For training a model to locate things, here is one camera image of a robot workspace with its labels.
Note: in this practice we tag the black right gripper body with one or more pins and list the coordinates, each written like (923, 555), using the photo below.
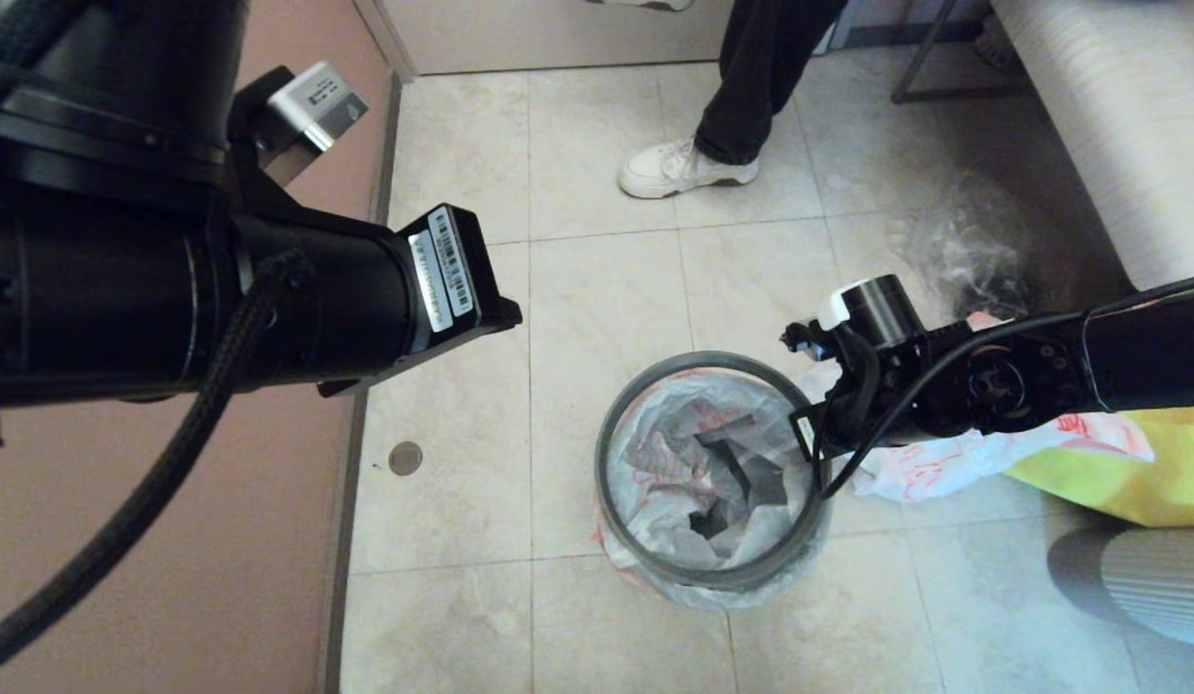
(886, 386)

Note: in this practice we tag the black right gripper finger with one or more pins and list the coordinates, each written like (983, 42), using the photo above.
(807, 445)

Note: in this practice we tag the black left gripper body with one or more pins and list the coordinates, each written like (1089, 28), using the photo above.
(221, 289)

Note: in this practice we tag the white red-print plastic bag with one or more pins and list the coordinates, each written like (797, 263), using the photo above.
(712, 453)

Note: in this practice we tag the white liner bag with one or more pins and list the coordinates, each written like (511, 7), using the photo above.
(992, 453)

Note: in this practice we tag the black round trash bin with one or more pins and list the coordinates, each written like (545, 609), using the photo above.
(741, 482)

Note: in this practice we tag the clear plastic bag with rubbish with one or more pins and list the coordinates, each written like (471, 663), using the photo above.
(982, 251)

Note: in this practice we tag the yellow plastic bag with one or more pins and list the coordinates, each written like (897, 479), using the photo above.
(1136, 472)

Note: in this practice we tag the round metal floor drain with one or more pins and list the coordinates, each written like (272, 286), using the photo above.
(406, 458)

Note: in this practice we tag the white sneaker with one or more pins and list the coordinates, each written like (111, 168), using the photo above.
(645, 3)
(674, 173)

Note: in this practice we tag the person's leg dark trousers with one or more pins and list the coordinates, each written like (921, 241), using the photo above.
(760, 77)

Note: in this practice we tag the grey metal furniture leg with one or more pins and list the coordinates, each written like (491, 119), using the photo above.
(919, 53)

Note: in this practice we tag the round striped grey stool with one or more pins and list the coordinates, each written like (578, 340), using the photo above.
(1155, 588)

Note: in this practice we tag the beige striped sofa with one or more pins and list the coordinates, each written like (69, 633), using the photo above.
(1117, 125)

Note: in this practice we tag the small right wrist camera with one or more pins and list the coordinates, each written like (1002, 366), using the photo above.
(804, 339)

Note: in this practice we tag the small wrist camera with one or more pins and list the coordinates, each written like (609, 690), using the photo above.
(317, 106)
(804, 339)

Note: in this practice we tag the small left wrist camera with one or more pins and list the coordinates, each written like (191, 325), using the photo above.
(317, 106)

